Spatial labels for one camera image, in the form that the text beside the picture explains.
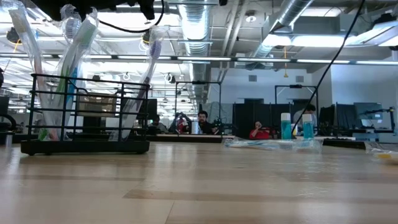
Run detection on packaged toothbrushes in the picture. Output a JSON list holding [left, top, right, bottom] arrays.
[[108, 26, 170, 142]]

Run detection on person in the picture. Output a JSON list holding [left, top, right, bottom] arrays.
[[195, 110, 222, 135], [248, 120, 274, 140], [294, 103, 318, 128], [150, 114, 169, 134]]

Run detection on long ceiling light bar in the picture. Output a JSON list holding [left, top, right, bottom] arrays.
[[0, 52, 398, 66]]

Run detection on black partition screens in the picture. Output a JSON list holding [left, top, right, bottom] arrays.
[[232, 102, 313, 138]]

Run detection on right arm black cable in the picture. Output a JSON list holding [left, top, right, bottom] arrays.
[[292, 0, 366, 134]]

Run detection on wrapped blue striped toothbrush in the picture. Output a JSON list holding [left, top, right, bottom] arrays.
[[223, 136, 324, 154]]

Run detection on black wire toothbrush caddy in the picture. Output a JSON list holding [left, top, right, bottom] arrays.
[[20, 73, 151, 156]]

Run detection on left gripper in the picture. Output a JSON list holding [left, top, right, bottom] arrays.
[[30, 0, 156, 21]]

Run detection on silver air duct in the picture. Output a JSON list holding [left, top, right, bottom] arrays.
[[251, 0, 315, 60], [177, 0, 218, 103]]

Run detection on teal mouthwash bottle white cap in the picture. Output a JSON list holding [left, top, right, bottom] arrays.
[[302, 113, 315, 139], [280, 112, 292, 141]]

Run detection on yellow hanging cord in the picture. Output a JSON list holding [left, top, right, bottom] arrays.
[[282, 45, 289, 78]]

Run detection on orange toothbrush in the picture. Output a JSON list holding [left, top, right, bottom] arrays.
[[1, 0, 60, 141]]

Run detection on black station frame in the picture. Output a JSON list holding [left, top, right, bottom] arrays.
[[274, 84, 320, 125], [175, 80, 223, 135]]

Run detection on wooden workstation table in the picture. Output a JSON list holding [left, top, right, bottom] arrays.
[[157, 133, 236, 140]]

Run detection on black curved arc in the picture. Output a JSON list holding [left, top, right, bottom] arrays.
[[0, 113, 20, 134]]

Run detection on slim yellow-headed toothbrush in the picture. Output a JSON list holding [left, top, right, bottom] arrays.
[[364, 141, 398, 166]]

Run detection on desk monitor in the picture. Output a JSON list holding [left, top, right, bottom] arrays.
[[353, 101, 384, 121]]

